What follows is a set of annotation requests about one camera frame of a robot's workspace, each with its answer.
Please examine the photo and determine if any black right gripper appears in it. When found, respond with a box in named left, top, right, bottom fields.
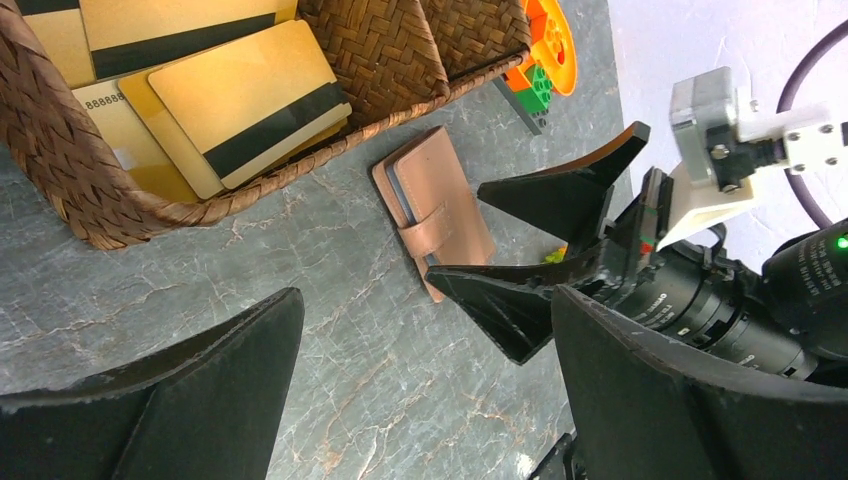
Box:
left=425, top=121, right=819, bottom=380

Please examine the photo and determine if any brown woven basket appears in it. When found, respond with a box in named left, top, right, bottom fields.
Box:
left=1, top=1, right=531, bottom=250

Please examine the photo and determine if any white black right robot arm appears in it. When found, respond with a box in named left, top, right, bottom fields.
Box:
left=426, top=121, right=847, bottom=380

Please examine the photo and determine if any orange plastic ring toy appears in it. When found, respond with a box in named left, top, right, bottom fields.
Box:
left=506, top=0, right=577, bottom=96

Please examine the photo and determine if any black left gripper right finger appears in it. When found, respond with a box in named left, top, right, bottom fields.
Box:
left=551, top=287, right=847, bottom=479

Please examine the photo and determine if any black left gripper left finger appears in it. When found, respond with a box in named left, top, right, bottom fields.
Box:
left=1, top=288, right=305, bottom=479

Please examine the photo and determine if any gold card top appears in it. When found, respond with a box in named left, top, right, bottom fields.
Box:
left=80, top=0, right=298, bottom=79

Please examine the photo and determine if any green building block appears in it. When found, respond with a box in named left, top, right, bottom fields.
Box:
left=515, top=64, right=553, bottom=114

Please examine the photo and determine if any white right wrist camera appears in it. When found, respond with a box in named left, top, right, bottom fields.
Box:
left=657, top=67, right=847, bottom=249

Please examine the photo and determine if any gold card front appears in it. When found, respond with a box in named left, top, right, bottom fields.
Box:
left=148, top=20, right=352, bottom=189

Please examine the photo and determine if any gold card numbered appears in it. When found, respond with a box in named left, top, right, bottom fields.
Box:
left=73, top=80, right=199, bottom=203

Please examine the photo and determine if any gold card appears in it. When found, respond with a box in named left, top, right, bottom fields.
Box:
left=148, top=20, right=352, bottom=189
left=80, top=0, right=298, bottom=79

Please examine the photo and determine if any yellow-green small block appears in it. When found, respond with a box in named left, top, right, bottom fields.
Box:
left=543, top=245, right=568, bottom=264

